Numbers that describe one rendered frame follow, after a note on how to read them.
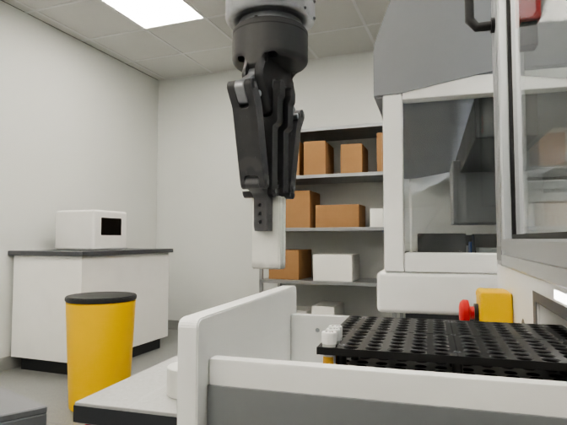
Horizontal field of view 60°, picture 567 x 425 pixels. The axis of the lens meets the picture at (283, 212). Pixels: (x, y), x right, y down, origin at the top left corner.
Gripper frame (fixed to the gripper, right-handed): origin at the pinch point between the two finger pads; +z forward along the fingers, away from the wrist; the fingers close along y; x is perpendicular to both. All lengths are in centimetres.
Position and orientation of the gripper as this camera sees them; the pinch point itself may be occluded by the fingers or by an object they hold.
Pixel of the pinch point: (268, 232)
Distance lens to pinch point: 48.0
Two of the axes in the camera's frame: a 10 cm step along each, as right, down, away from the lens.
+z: -0.1, 10.0, -0.5
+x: -9.1, 0.2, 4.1
